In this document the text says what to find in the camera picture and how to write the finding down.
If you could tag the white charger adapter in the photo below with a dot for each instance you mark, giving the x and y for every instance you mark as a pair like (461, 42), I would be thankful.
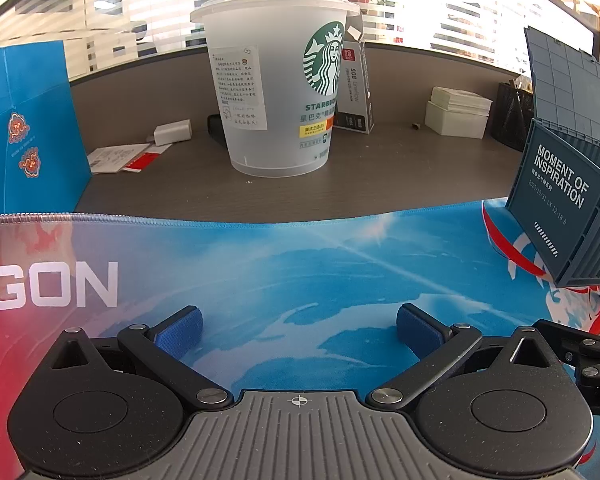
(172, 132)

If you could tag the stack of white cards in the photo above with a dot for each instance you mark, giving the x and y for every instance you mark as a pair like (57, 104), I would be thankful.
(462, 97)

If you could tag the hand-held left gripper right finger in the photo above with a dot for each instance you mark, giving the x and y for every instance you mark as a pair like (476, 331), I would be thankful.
(420, 332)

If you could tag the black mesh pen holder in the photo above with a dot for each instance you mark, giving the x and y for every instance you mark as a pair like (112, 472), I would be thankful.
(512, 120)

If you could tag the printed blue red desk mat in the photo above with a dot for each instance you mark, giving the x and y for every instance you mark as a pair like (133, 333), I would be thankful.
(290, 270)

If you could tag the red and white card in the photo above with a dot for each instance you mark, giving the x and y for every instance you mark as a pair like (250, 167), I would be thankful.
(142, 161)

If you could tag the white rectangular box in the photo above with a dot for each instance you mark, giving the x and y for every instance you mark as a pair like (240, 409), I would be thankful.
(455, 120)

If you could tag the papers with red card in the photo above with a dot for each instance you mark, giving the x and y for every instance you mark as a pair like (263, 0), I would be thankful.
(112, 157)

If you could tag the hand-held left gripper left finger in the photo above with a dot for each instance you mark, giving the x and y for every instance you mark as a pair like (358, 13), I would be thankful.
(180, 332)

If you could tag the large frosted plastic cup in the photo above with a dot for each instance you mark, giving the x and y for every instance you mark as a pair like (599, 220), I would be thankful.
(280, 85)

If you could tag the grey pen box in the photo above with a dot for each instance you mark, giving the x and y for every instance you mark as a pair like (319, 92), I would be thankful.
(357, 85)

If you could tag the teal container-shaped storage box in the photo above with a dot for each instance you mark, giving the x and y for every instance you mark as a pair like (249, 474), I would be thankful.
(560, 195)

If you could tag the blue paper bag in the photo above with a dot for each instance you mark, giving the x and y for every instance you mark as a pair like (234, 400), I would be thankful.
(25, 130)

